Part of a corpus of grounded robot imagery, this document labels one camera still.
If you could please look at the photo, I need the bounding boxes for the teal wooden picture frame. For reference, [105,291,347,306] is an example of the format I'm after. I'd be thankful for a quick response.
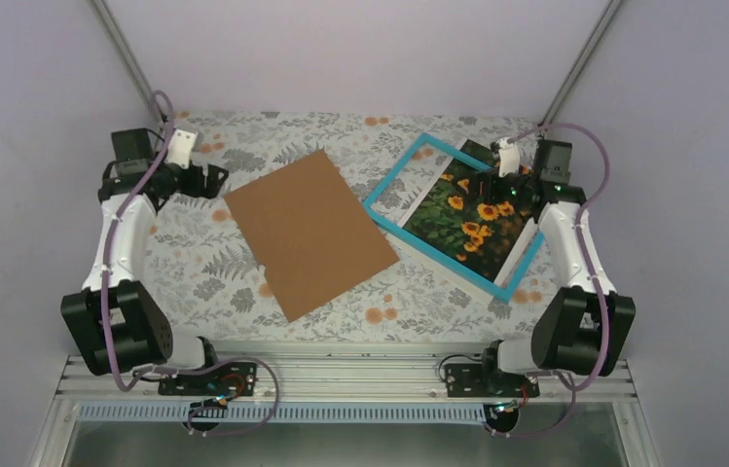
[363,132,546,305]

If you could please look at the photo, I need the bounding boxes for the right aluminium corner post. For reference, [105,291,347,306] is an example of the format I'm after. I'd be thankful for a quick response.
[540,0,626,124]

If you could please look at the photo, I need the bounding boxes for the grey slotted cable duct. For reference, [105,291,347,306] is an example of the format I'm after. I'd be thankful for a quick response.
[77,401,485,425]

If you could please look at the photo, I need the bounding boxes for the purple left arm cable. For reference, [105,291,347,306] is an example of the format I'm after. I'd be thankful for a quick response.
[99,89,281,440]

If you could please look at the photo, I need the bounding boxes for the aluminium corner post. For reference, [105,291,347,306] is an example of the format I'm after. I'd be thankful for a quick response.
[540,0,626,124]
[87,0,162,122]

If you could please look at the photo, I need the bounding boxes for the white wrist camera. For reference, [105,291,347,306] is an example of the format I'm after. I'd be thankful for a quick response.
[491,137,521,177]
[164,128,200,169]

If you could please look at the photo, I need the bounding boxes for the white mat board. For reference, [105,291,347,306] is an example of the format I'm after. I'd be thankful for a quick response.
[393,136,542,306]

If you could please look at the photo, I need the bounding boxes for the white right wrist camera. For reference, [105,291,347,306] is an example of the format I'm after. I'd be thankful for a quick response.
[491,137,521,177]

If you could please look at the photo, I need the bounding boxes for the floral patterned tablecloth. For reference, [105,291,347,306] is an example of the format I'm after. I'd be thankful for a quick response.
[142,111,560,342]

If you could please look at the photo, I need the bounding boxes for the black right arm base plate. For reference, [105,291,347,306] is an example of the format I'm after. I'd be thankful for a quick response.
[444,363,540,398]

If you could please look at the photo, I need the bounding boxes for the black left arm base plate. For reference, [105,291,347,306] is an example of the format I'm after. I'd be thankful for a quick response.
[158,361,258,398]

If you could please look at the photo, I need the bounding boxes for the sunflower photo print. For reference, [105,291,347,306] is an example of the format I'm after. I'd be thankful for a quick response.
[398,143,532,287]

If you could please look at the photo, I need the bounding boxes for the aluminium mounting rail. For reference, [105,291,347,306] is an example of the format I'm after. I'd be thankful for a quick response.
[55,353,638,403]

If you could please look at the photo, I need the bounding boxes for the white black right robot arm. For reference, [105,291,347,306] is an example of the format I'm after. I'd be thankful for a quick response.
[476,140,636,396]

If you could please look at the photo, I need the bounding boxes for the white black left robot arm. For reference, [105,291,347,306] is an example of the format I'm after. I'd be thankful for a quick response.
[60,127,229,394]

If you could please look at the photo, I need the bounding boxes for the brown cardboard backing board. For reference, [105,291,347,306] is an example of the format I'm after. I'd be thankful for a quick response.
[225,150,398,322]

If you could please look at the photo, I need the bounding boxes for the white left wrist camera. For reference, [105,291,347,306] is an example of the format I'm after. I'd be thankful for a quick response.
[164,128,200,169]

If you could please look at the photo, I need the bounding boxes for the left aluminium corner post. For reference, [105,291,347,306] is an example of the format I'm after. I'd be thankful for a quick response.
[87,0,162,122]

